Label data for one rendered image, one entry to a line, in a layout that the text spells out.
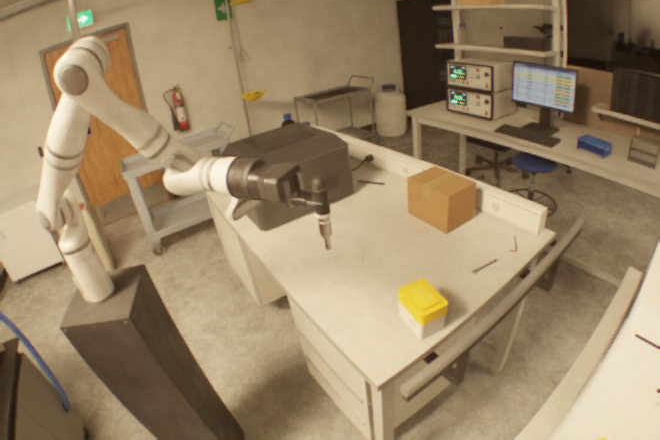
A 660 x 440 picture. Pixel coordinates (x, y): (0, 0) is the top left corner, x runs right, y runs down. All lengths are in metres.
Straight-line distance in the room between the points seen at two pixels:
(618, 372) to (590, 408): 0.07
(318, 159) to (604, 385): 1.30
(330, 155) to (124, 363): 1.11
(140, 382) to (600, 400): 1.12
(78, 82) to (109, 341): 0.69
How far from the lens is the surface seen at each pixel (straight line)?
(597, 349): 1.06
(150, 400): 1.27
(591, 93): 2.89
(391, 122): 5.11
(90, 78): 0.65
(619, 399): 0.44
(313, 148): 1.47
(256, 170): 0.62
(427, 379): 0.79
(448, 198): 1.27
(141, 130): 0.70
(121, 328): 1.01
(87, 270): 1.02
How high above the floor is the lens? 1.66
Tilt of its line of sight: 27 degrees down
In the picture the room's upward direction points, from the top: 8 degrees counter-clockwise
